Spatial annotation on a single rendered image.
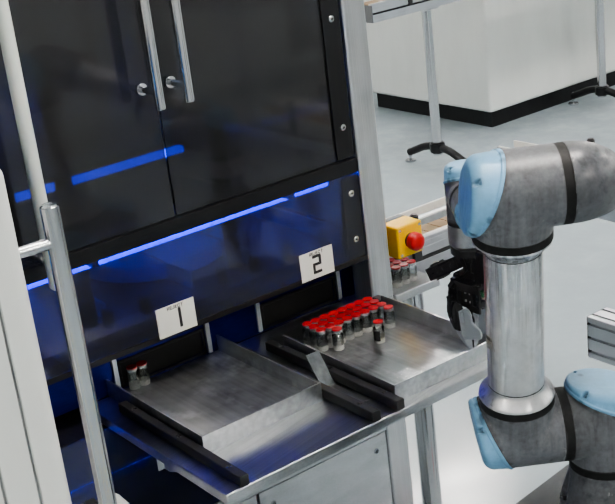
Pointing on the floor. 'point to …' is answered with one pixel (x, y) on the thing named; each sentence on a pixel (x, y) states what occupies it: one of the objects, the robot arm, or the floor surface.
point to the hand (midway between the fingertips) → (469, 341)
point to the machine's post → (351, 12)
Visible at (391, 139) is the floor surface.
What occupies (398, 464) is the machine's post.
